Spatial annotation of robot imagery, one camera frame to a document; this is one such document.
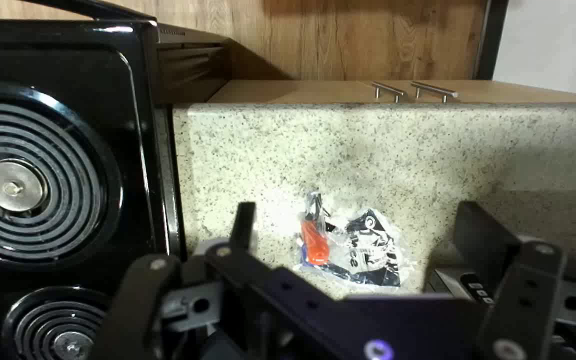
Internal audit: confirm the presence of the black electric stove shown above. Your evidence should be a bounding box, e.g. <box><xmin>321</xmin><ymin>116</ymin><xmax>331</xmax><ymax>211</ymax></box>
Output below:
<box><xmin>0</xmin><ymin>0</ymin><xmax>187</xmax><ymax>360</ymax></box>

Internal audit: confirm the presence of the large coil burner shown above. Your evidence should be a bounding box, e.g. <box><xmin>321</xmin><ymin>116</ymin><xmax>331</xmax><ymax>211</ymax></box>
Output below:
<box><xmin>0</xmin><ymin>81</ymin><xmax>128</xmax><ymax>269</ymax></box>

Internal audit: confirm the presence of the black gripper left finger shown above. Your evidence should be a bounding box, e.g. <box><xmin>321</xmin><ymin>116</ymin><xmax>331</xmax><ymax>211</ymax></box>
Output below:
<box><xmin>90</xmin><ymin>199</ymin><xmax>270</xmax><ymax>360</ymax></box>

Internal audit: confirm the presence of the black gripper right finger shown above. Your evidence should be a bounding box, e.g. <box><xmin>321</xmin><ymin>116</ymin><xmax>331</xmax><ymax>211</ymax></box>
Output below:
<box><xmin>453</xmin><ymin>199</ymin><xmax>568</xmax><ymax>360</ymax></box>

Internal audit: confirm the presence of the small coil burner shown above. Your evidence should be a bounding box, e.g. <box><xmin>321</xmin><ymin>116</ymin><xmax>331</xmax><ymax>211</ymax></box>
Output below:
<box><xmin>0</xmin><ymin>286</ymin><xmax>114</xmax><ymax>360</ymax></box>

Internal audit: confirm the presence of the dark vertical trim strip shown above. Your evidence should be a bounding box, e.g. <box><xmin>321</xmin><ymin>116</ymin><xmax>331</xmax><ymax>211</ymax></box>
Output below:
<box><xmin>476</xmin><ymin>0</ymin><xmax>510</xmax><ymax>81</ymax></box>

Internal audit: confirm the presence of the wooden base cabinet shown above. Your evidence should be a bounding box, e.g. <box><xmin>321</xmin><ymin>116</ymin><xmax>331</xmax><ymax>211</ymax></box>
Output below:
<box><xmin>206</xmin><ymin>76</ymin><xmax>576</xmax><ymax>110</ymax></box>

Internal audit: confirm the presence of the silver bar cabinet handle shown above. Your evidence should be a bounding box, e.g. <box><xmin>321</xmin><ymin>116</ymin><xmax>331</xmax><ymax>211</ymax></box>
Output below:
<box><xmin>411</xmin><ymin>79</ymin><xmax>460</xmax><ymax>103</ymax></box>
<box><xmin>371</xmin><ymin>79</ymin><xmax>411</xmax><ymax>103</ymax></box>

